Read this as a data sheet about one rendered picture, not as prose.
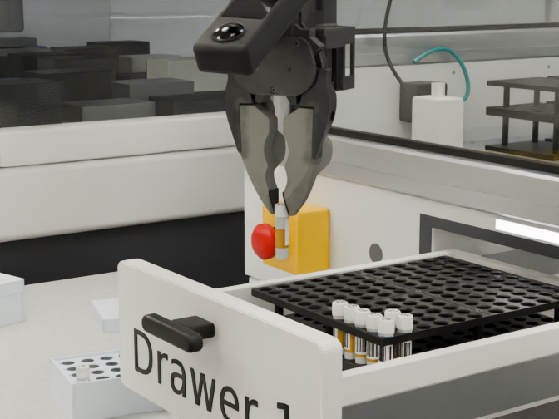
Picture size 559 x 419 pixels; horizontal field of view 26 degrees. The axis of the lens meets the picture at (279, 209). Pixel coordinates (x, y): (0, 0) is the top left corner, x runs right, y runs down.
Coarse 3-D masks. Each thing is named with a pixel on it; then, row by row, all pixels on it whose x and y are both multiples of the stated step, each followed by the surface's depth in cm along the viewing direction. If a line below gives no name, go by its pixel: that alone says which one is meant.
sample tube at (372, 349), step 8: (368, 320) 91; (376, 320) 91; (368, 328) 91; (376, 328) 91; (368, 344) 91; (376, 344) 91; (368, 352) 91; (376, 352) 91; (368, 360) 92; (376, 360) 91
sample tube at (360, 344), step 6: (354, 312) 92; (360, 312) 92; (366, 312) 92; (354, 318) 92; (360, 318) 92; (354, 324) 92; (360, 324) 92; (360, 342) 92; (366, 342) 92; (360, 348) 92; (366, 348) 92; (360, 354) 92; (366, 354) 93; (360, 360) 93; (366, 360) 93
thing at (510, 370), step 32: (416, 256) 118; (480, 256) 118; (224, 288) 106; (448, 352) 88; (480, 352) 90; (512, 352) 92; (544, 352) 94; (352, 384) 83; (384, 384) 85; (416, 384) 87; (448, 384) 88; (480, 384) 90; (512, 384) 92; (544, 384) 94; (352, 416) 83; (384, 416) 85; (416, 416) 87; (448, 416) 89; (480, 416) 90
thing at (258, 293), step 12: (252, 288) 103; (264, 288) 104; (264, 300) 102; (276, 300) 100; (288, 300) 100; (300, 300) 100; (300, 312) 98; (324, 312) 96; (336, 324) 94; (348, 324) 93; (360, 336) 91; (372, 336) 90; (396, 336) 90
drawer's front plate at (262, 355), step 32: (128, 288) 101; (160, 288) 96; (192, 288) 92; (128, 320) 101; (224, 320) 88; (256, 320) 85; (288, 320) 84; (128, 352) 102; (192, 352) 93; (224, 352) 89; (256, 352) 85; (288, 352) 82; (320, 352) 79; (128, 384) 103; (160, 384) 98; (224, 384) 89; (256, 384) 86; (288, 384) 82; (320, 384) 79; (192, 416) 94; (256, 416) 86; (320, 416) 80
